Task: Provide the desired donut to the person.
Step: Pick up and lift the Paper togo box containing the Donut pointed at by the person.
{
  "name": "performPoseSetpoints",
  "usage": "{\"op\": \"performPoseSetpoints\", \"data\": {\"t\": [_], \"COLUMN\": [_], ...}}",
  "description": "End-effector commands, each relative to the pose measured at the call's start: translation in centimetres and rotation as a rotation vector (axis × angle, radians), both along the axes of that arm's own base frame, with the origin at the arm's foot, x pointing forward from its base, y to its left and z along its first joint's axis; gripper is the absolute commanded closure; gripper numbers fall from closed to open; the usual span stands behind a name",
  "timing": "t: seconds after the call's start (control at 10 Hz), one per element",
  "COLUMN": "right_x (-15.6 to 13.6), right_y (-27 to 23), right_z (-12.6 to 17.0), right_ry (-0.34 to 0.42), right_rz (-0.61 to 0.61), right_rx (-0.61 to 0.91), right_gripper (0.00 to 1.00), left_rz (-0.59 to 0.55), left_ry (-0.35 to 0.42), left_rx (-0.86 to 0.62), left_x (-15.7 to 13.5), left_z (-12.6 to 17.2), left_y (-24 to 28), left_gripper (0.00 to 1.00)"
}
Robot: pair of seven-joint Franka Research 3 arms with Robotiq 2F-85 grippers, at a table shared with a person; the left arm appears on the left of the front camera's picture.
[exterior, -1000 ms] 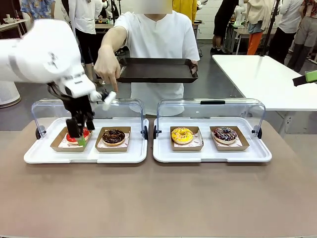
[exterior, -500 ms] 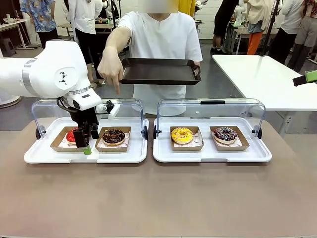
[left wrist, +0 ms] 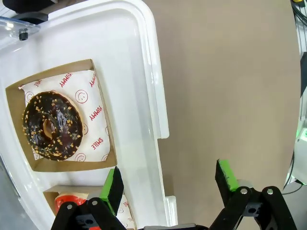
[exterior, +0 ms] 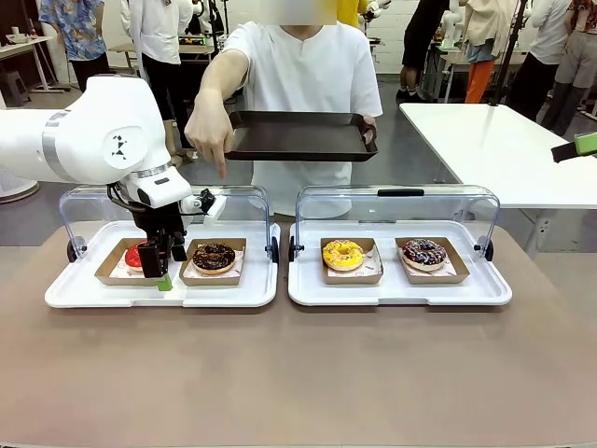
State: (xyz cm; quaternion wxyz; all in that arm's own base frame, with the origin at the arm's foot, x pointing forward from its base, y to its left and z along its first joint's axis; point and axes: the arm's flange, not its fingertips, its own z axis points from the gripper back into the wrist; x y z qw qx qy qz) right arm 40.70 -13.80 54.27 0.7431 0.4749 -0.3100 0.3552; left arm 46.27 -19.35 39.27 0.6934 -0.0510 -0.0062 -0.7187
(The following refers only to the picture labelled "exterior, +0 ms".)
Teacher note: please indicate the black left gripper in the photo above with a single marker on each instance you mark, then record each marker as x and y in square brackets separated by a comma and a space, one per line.
[158, 224]

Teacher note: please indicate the red glazed donut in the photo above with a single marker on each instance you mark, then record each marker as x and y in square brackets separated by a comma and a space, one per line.
[109, 275]
[133, 256]

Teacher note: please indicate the dark brown serving tray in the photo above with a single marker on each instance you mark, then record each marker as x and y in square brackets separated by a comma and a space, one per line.
[298, 135]

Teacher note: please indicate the person's right forearm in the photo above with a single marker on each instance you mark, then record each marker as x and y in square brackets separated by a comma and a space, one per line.
[219, 74]

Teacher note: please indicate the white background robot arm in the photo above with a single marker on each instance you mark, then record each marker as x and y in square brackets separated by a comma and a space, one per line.
[451, 23]

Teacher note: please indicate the yellow sprinkled donut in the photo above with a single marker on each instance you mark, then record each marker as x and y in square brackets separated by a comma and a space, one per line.
[342, 254]

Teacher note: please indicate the yellow donut in paper tray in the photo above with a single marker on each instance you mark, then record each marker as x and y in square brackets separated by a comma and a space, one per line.
[350, 278]

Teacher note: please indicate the purple glazed sprinkled donut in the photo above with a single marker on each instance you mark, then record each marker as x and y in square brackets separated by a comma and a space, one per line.
[424, 254]

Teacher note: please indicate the sprinkled chocolate donut in tray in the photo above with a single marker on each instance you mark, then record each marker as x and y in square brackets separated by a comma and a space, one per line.
[438, 278]

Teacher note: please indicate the person in white shirt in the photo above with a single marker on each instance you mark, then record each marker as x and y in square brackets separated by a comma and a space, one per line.
[303, 70]

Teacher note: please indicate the person's right hand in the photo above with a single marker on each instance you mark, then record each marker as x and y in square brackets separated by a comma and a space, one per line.
[207, 126]

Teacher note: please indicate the person's left hand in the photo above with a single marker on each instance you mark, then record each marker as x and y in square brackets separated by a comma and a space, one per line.
[369, 130]

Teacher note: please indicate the white display tray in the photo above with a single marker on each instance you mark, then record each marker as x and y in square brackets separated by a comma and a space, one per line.
[93, 294]
[396, 291]

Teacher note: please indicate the clear plastic display lid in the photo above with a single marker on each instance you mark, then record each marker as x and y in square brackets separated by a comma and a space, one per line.
[443, 207]
[242, 205]

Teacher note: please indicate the white side table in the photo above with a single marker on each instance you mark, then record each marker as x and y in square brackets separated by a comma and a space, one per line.
[490, 149]

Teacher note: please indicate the bystander white shirt dark trousers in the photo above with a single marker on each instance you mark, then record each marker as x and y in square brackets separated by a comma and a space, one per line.
[545, 37]

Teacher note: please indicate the bystander in orange trousers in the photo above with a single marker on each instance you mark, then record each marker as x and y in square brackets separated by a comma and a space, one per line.
[480, 70]

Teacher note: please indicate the bystander in black shorts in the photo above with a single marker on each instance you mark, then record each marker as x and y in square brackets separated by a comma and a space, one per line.
[420, 32]

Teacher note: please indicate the grey plastic stool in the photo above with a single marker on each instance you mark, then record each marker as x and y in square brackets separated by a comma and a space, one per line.
[14, 86]

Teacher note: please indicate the bystander in blue floral shirt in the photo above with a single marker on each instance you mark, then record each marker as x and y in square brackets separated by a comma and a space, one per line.
[77, 28]

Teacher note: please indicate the white background desk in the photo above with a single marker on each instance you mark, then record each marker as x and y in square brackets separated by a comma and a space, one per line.
[23, 44]

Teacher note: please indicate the bystander in yellow shirt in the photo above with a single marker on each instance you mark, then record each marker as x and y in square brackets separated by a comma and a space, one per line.
[350, 11]

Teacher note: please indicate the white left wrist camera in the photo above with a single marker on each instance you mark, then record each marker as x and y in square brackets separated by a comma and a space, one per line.
[212, 205]

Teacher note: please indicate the black camera pole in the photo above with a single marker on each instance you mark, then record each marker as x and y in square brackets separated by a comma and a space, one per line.
[508, 56]

